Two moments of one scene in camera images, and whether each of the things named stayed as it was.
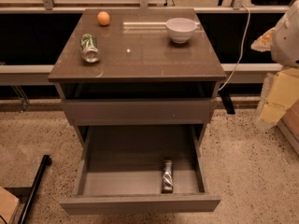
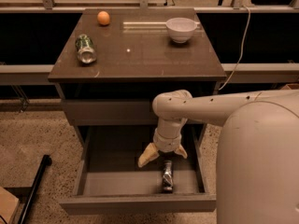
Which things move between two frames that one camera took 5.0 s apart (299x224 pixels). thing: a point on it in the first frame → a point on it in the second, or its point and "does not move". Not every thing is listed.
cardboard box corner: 8,203 does not move
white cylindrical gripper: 287,44 → 167,144
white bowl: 180,28 does not move
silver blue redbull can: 167,183 does not move
